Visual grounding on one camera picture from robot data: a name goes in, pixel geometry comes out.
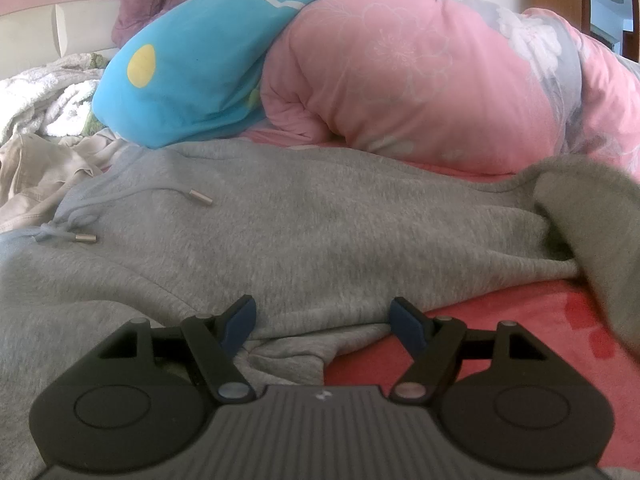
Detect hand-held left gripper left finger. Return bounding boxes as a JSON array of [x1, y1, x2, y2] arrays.
[[97, 295, 257, 403]]

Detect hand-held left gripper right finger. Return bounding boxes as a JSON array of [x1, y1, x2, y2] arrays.
[[389, 296, 546, 403]]

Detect grey sweatpants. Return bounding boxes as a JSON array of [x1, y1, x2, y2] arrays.
[[0, 139, 640, 471]]

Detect beige garment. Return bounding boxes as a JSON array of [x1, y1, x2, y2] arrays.
[[0, 132, 131, 233]]

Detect blue striped blanket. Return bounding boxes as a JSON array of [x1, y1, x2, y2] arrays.
[[91, 0, 361, 150]]

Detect pink grey floral quilt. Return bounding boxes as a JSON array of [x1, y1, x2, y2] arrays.
[[247, 0, 640, 183]]

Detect white patterned blanket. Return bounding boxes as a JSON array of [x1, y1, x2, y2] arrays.
[[0, 52, 121, 141]]

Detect pink cream headboard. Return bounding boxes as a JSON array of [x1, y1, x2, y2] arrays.
[[0, 0, 136, 81]]

